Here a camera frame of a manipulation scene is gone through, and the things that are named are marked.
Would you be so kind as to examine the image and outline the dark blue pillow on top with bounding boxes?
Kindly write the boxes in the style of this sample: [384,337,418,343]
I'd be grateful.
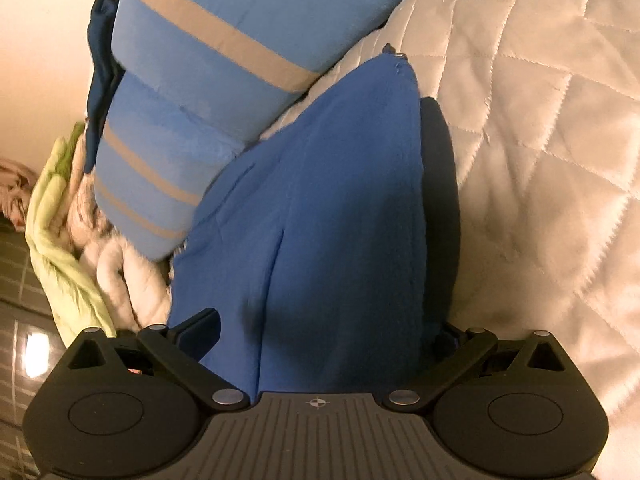
[84,0,127,174]

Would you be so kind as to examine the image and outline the light green cloth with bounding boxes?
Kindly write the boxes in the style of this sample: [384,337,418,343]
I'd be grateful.
[25,122,119,342]

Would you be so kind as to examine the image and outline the blue fleece jacket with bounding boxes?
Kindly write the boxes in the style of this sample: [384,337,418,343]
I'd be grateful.
[167,44,462,397]

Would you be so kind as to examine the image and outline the quilted grey bedspread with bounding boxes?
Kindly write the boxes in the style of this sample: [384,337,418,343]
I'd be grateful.
[260,0,640,480]

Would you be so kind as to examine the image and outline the white puffy comforter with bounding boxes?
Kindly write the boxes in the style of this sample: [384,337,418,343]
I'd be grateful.
[67,145,177,334]

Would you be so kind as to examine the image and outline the blue pillow with grey stripes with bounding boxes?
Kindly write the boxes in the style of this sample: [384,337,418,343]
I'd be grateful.
[112,0,442,147]

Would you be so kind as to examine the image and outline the stained blue pillow grey stripes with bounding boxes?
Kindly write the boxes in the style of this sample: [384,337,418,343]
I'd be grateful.
[92,75,252,264]

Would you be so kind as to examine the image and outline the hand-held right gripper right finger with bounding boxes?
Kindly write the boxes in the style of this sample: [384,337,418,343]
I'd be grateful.
[382,322,571,412]

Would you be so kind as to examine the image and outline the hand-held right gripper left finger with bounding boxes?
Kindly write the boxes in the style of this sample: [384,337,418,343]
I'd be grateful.
[65,307,252,412]

